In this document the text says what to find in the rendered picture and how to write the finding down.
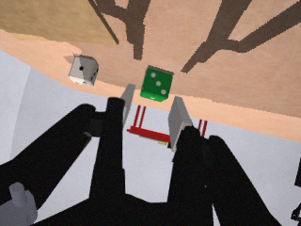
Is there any green die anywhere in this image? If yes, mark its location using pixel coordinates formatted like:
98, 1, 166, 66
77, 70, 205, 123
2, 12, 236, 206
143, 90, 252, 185
140, 69, 173, 103

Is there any tan flat mat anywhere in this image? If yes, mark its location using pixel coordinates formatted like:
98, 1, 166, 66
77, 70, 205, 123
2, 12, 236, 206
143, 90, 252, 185
0, 0, 119, 46

